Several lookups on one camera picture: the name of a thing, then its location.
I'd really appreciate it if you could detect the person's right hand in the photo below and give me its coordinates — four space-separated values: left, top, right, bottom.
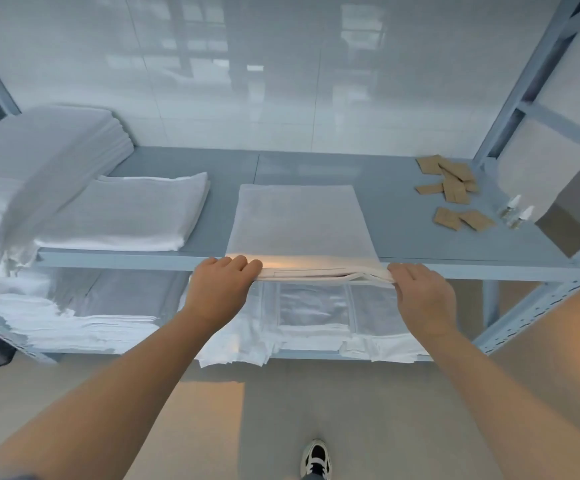
387 263 459 338

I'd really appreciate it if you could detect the tall stack of white towels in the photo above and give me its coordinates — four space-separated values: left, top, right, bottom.
0 105 135 276

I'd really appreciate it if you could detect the grey metal shelf rack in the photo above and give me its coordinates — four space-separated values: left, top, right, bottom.
0 0 580 366

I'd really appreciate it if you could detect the person's left hand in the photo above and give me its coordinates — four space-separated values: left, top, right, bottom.
185 255 263 331

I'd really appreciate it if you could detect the black and white sneaker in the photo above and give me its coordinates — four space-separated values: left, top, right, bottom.
300 439 332 480

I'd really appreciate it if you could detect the stack of white cloths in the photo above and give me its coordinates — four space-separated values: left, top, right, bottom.
0 267 191 356

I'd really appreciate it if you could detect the person's right forearm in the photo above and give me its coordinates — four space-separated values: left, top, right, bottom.
422 327 580 480

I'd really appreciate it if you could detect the pile of brown paper tags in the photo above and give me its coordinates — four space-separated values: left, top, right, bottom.
414 155 497 233

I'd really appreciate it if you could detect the white towel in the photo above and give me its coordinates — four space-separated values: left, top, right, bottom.
35 172 211 253
225 184 396 286

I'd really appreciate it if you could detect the person's left forearm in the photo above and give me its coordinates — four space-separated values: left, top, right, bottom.
0 308 231 480

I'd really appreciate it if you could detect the stack of clear-bagged white sheets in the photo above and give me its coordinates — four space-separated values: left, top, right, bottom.
194 281 432 369

